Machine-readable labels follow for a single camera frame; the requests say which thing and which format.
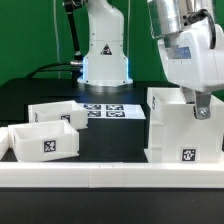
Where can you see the paper marker sheet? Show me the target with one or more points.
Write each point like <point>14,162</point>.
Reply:
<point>114,111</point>

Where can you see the white fence rail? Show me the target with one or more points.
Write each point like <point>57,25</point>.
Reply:
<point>111,175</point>
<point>4,141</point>

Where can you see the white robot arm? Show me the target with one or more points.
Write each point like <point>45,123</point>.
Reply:
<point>106,66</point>

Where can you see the white fence left rail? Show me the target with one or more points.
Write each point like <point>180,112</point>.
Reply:
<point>4,141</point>

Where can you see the white drawer box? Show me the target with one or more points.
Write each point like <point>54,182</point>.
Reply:
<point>71,111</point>
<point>44,141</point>

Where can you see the white fence front rail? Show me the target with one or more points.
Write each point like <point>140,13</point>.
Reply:
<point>111,175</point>

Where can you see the white drawer cabinet frame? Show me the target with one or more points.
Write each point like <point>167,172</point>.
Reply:
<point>176,136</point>

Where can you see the white front drawer box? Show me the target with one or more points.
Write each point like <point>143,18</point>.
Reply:
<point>44,141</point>

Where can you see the white rear drawer box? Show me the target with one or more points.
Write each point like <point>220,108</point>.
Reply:
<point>71,111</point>

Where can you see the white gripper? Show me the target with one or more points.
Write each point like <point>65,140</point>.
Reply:
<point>193,64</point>

